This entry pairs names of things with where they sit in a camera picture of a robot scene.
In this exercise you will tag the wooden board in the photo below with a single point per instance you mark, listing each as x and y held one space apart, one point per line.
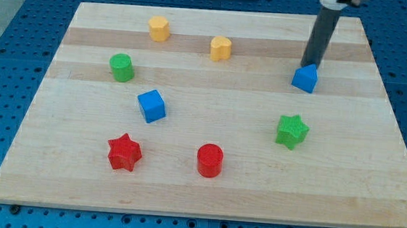
349 172

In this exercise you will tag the red cylinder block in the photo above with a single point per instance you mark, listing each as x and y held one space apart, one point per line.
209 160

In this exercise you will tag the blue cube block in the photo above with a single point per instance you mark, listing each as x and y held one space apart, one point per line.
152 106

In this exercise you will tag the yellow heart block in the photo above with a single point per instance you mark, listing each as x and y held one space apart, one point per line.
220 48

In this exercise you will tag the red star block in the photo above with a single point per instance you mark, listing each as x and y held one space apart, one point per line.
124 153

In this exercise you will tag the green star block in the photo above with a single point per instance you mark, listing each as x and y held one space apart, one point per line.
291 131

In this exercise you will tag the green cylinder block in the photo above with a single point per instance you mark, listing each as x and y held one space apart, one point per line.
121 66

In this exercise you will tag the yellow hexagon block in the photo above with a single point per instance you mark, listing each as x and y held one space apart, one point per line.
159 29

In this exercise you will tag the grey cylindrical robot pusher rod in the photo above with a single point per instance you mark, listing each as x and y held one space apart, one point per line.
320 36

